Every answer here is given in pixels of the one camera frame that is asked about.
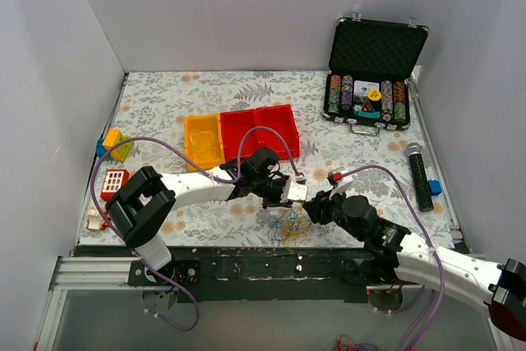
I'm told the red white window block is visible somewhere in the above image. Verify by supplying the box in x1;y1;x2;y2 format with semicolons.
100;169;130;201

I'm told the red plastic bin tray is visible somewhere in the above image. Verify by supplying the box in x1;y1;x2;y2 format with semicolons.
220;104;300;161

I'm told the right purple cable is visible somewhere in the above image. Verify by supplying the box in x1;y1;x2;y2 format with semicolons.
344;164;446;351

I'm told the yellow plastic bin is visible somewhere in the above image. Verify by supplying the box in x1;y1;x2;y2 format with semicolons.
184;113;225;170

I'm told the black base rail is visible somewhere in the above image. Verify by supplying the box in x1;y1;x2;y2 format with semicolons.
73;246;424;303

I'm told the blue wire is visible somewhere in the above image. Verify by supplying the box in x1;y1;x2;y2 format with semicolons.
266;205;307;243

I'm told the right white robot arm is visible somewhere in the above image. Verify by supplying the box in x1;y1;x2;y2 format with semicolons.
302;192;525;340

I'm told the red blue wires bundle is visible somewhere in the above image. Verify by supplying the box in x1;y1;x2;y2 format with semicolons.
335;334;379;351

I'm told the yellow green toy block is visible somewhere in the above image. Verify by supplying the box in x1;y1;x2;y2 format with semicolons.
102;128;133;162

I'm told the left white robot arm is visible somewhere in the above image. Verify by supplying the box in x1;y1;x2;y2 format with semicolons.
105;147;295;285

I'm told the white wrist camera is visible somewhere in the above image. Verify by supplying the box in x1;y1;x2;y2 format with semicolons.
327;167;353;200
283;179;308;202

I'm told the black poker chip case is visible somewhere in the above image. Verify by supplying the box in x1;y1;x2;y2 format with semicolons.
322;17;429;131

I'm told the black microphone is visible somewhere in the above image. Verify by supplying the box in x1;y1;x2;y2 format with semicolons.
405;142;434;212

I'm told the white red toy figure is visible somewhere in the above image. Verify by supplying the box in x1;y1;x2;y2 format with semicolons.
85;208;111;231

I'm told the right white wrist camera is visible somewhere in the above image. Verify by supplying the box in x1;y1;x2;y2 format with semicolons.
327;167;353;200

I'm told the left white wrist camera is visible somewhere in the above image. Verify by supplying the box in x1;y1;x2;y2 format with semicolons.
283;179;308;202

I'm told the small blue block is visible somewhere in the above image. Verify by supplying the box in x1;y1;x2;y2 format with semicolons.
428;180;443;196

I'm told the blue toy block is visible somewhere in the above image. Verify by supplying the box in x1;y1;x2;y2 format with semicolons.
95;138;107;158

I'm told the aluminium frame rail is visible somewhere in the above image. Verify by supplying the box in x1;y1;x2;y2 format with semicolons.
49;257;134;291

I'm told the white wire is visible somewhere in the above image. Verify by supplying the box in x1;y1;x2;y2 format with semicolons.
188;131;221;159

